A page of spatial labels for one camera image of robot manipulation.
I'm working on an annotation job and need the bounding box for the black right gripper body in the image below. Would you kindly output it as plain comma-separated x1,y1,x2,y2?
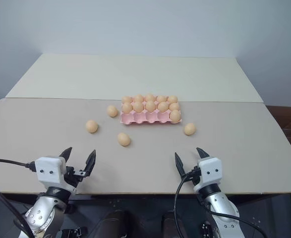
184,166,202,185

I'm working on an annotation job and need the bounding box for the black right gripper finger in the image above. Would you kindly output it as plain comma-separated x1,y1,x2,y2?
196,147,209,160
174,152,187,178

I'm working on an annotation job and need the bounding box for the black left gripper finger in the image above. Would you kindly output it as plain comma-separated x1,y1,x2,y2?
83,149,97,177
58,147,73,163

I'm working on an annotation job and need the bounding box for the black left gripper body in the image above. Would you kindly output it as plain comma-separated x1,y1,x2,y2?
65,166,87,189

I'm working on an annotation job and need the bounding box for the pink egg tray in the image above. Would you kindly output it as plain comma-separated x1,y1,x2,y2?
120,97,183,126

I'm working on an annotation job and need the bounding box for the dark rounded shape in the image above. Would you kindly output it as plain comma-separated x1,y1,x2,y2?
161,210,184,238
89,210,127,238

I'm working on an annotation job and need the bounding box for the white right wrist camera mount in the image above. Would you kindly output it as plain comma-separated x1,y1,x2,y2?
193,156,223,192

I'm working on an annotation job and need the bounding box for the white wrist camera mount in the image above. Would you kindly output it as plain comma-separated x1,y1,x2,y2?
193,156,223,192
34,156,77,193

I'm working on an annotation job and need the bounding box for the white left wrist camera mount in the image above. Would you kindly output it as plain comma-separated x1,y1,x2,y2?
34,156,77,193

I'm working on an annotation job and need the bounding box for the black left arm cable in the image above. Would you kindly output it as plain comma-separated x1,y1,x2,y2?
0,158,37,238

